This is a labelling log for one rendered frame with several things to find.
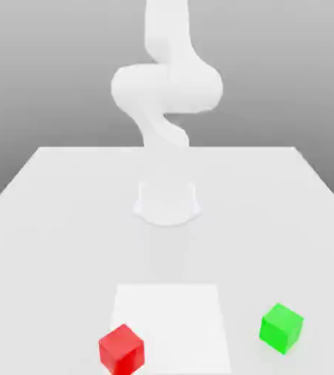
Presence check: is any small green cube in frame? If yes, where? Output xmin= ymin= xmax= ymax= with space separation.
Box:
xmin=259 ymin=302 xmax=305 ymax=356

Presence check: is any small red cube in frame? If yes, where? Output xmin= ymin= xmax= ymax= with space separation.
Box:
xmin=97 ymin=323 xmax=146 ymax=375

